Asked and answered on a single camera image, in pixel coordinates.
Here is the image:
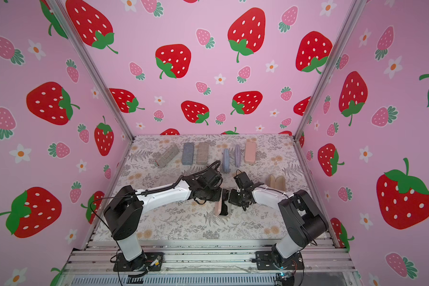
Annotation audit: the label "pink case black glasses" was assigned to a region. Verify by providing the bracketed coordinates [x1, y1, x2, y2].
[214, 189, 230, 217]

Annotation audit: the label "light blue case white glasses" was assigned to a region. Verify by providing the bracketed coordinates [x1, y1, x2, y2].
[222, 148, 231, 174]

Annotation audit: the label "blue-grey case purple glasses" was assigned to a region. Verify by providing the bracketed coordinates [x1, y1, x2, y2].
[181, 143, 194, 166]

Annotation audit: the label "olive glasses case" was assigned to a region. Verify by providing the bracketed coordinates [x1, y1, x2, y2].
[266, 175, 286, 193]

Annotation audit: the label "grey case mint interior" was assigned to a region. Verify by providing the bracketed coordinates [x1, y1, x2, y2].
[196, 143, 209, 166]

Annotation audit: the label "grey case tan interior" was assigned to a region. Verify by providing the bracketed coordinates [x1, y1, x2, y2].
[234, 144, 241, 168]

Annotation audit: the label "pink case round glasses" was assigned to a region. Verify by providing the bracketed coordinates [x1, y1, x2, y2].
[244, 141, 257, 163]

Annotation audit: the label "grey case with red glasses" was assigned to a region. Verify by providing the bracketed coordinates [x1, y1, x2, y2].
[156, 144, 179, 168]

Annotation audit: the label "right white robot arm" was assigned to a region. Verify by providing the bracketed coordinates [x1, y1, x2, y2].
[229, 172, 329, 265]

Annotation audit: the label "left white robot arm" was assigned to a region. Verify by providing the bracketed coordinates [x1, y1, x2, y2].
[102, 160, 223, 270]

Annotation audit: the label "floral table mat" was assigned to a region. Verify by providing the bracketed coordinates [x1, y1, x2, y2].
[116, 134, 308, 241]

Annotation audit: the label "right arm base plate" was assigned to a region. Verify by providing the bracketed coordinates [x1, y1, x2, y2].
[251, 251, 305, 271]

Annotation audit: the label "aluminium rail frame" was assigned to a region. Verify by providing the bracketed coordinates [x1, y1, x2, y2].
[53, 238, 362, 286]

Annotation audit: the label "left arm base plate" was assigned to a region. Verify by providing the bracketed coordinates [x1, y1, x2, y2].
[111, 252, 164, 275]

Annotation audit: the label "electronics board with cables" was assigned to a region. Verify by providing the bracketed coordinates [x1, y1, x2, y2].
[274, 272, 295, 286]

